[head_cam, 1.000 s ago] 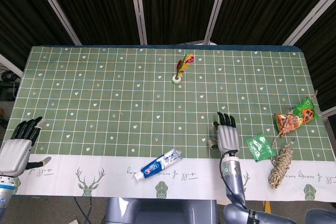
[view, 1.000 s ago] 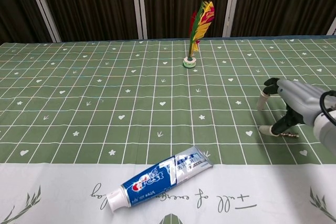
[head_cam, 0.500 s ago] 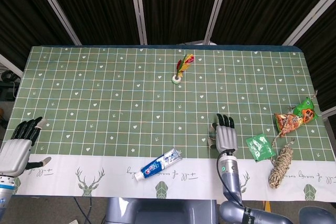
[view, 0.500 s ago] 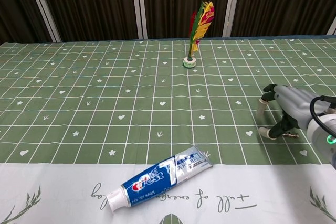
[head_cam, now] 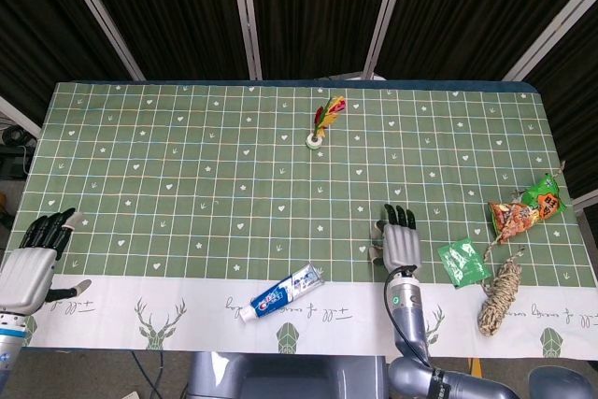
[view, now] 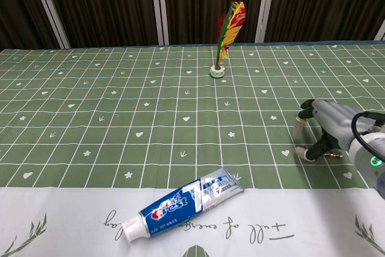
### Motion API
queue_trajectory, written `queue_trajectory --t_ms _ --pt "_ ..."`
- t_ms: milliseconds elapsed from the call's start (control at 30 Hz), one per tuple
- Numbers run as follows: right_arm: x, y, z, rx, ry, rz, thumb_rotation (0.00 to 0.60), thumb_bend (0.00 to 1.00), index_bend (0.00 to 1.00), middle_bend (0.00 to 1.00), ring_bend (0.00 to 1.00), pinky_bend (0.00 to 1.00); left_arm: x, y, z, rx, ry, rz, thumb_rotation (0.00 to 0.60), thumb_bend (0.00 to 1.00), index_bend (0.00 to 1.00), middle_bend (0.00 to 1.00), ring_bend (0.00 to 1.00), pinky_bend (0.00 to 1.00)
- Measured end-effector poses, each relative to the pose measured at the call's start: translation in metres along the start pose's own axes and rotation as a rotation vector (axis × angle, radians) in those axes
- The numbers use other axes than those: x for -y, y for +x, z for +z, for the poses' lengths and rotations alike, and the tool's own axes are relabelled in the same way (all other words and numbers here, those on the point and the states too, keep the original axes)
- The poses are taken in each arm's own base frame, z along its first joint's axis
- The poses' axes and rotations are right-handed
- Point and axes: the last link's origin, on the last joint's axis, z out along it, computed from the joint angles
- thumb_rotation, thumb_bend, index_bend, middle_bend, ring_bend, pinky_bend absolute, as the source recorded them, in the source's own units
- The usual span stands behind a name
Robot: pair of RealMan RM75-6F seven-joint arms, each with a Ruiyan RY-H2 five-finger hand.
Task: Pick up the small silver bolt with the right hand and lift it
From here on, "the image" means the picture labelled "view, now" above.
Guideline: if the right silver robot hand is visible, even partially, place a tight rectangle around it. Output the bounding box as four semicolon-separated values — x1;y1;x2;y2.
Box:
294;98;377;162

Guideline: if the colourful feather shuttlecock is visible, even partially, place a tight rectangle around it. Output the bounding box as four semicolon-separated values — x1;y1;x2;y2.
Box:
209;0;248;78

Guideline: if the green grid tablecloth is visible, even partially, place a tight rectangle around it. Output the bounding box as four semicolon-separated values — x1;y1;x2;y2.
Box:
0;39;385;257

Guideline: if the blue Crest toothpaste tube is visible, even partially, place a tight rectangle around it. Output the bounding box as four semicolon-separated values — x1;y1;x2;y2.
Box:
122;166;245;244

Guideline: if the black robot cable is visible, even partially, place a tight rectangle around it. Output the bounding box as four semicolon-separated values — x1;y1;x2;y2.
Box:
351;111;385;163

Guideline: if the white screen frame post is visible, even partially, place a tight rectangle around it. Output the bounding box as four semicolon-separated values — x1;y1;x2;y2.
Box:
374;23;385;42
254;0;278;43
28;0;72;49
155;0;171;45

